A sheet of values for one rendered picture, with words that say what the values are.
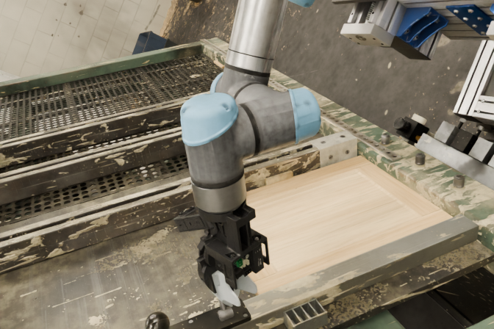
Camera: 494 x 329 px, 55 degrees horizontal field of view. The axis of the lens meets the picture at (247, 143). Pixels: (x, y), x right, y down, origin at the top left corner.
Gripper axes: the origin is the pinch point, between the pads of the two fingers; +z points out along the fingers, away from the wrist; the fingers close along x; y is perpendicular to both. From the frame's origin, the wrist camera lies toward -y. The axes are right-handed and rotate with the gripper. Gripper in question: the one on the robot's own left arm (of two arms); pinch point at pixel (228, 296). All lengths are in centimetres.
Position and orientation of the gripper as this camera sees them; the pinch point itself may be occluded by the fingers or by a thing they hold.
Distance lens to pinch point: 82.0
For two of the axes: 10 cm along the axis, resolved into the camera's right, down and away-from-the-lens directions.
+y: 6.8, 2.7, -6.8
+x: 7.2, -3.8, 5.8
